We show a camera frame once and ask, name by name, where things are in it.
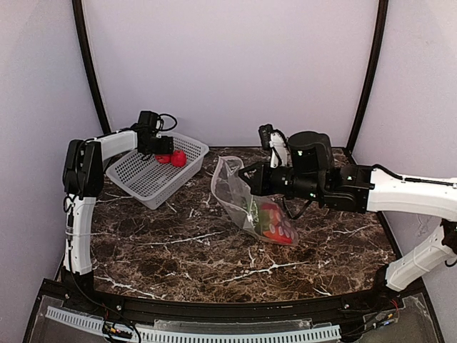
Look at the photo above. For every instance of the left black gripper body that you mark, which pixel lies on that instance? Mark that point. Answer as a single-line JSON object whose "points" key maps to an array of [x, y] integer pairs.
{"points": [[166, 145]]}

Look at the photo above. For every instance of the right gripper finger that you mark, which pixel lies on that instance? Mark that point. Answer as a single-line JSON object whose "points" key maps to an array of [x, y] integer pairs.
{"points": [[252, 170], [246, 184]]}

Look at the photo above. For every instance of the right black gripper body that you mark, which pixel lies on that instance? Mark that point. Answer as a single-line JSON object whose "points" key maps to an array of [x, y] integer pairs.
{"points": [[266, 179]]}

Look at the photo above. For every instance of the red toy apple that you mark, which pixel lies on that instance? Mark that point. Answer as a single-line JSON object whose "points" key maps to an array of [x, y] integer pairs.
{"points": [[163, 159]]}

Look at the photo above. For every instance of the red toy orange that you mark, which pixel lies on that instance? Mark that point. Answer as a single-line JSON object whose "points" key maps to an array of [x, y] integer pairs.
{"points": [[178, 158]]}

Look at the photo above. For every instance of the green toy cucumber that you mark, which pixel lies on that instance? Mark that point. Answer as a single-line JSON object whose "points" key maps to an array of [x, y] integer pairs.
{"points": [[263, 220]]}

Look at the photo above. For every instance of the clear dotted zip top bag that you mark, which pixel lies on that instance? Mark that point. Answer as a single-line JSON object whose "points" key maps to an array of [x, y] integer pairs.
{"points": [[242, 207]]}

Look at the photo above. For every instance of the red orange toy mango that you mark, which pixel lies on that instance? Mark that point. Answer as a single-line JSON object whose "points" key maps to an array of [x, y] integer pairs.
{"points": [[280, 237]]}

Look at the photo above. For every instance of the dark red toy fruit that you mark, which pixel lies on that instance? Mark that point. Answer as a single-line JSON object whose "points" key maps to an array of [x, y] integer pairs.
{"points": [[273, 210]]}

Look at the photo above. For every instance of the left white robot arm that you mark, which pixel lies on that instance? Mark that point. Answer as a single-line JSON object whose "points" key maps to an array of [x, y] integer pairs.
{"points": [[83, 177]]}

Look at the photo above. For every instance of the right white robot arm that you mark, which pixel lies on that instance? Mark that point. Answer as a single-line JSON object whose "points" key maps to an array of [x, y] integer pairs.
{"points": [[302, 166]]}

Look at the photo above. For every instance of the white perforated plastic basket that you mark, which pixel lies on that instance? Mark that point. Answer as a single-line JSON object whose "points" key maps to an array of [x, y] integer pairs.
{"points": [[151, 182]]}

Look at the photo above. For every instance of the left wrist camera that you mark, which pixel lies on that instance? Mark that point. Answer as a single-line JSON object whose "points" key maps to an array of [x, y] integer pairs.
{"points": [[159, 121]]}

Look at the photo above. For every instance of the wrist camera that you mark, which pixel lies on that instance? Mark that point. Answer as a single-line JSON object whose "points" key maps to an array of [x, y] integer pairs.
{"points": [[159, 121], [275, 141]]}

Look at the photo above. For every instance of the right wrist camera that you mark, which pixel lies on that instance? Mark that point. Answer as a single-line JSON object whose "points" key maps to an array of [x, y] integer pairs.
{"points": [[275, 141]]}

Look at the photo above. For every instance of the left black frame post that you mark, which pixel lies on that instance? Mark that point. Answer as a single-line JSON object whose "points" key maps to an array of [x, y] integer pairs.
{"points": [[85, 50]]}

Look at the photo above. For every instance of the black frame post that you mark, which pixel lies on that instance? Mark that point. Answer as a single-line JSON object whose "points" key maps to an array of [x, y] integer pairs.
{"points": [[375, 52], [85, 50]]}

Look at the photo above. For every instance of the black front frame rail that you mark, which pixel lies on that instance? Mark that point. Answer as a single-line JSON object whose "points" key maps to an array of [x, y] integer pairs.
{"points": [[346, 309]]}

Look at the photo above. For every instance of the white slotted cable duct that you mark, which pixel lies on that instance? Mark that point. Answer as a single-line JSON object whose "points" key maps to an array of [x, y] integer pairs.
{"points": [[173, 331]]}

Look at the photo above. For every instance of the right black frame post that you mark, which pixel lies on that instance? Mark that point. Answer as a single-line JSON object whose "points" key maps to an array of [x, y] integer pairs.
{"points": [[375, 52]]}

